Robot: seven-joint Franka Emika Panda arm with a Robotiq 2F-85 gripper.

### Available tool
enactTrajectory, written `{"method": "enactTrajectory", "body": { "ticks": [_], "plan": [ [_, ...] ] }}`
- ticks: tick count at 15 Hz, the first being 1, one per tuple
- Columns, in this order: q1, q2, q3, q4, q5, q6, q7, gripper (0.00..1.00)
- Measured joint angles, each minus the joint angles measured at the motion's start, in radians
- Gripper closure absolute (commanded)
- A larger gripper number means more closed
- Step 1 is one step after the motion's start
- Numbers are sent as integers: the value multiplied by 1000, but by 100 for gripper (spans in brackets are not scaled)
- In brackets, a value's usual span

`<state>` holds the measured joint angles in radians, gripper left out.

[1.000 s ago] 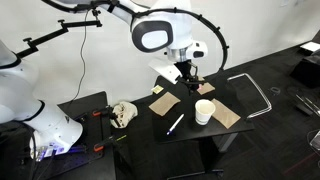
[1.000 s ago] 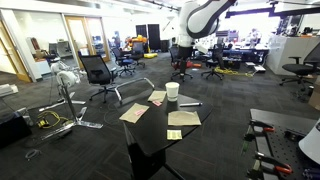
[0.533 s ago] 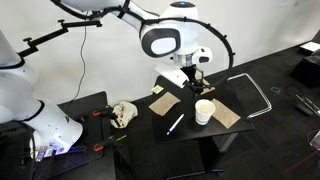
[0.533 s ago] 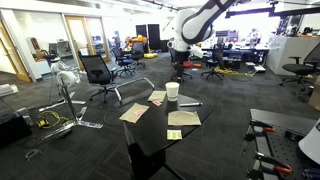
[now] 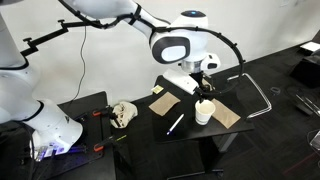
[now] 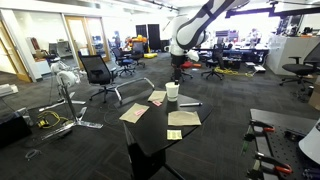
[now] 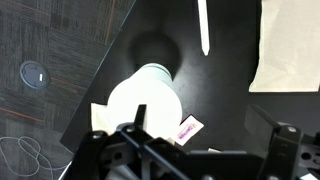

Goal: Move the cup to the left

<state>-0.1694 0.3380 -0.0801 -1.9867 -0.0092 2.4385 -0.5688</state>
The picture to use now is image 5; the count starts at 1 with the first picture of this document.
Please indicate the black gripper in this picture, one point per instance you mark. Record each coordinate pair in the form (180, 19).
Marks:
(201, 85)

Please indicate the white paper cup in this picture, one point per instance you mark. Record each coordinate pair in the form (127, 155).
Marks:
(204, 115)

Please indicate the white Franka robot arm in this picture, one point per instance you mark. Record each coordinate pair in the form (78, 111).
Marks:
(180, 50)

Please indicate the long brown paper napkin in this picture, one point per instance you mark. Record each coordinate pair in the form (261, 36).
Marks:
(225, 115)

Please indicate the white pen with blue tip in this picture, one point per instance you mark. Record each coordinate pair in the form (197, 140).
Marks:
(175, 124)

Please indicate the yellow-green small packet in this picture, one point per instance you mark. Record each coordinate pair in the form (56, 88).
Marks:
(157, 89)

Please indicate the white crumpled cloth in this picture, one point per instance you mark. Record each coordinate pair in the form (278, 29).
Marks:
(124, 113)

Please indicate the green-tipped small tool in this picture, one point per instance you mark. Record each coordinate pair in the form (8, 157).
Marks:
(121, 137)

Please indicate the black cabinet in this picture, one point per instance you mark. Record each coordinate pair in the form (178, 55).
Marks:
(306, 71)

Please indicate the white flat board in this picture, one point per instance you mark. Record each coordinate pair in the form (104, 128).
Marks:
(311, 46)

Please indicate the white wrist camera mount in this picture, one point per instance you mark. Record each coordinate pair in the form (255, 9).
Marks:
(180, 81)

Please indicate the small black pedestal table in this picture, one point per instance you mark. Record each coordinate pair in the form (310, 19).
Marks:
(186, 131)

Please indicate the silver tubular floor frame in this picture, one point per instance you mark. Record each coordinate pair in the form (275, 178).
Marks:
(260, 90)

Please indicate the black jointed camera mount arm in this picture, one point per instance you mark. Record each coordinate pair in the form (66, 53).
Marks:
(43, 37)

